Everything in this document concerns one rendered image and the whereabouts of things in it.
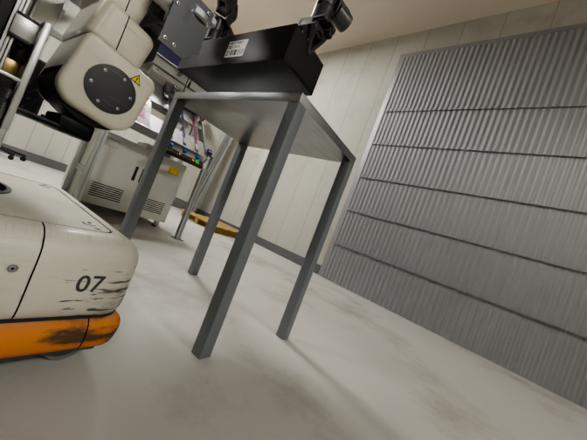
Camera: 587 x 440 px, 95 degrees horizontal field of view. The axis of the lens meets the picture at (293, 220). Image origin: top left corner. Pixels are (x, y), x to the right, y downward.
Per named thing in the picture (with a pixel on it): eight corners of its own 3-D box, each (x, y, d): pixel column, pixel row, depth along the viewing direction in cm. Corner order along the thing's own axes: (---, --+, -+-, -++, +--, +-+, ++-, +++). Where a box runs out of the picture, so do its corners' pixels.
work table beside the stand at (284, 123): (198, 360, 74) (302, 92, 76) (105, 264, 114) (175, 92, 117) (287, 338, 110) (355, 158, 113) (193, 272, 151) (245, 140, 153)
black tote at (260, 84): (176, 68, 109) (187, 43, 109) (210, 94, 123) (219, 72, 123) (283, 58, 76) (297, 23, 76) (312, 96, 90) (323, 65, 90)
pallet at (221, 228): (252, 244, 411) (254, 237, 411) (211, 232, 357) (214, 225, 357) (215, 224, 485) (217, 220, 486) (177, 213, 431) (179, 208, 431)
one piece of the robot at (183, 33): (142, 24, 61) (178, -62, 61) (99, 38, 76) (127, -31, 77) (200, 72, 74) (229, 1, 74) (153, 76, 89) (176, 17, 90)
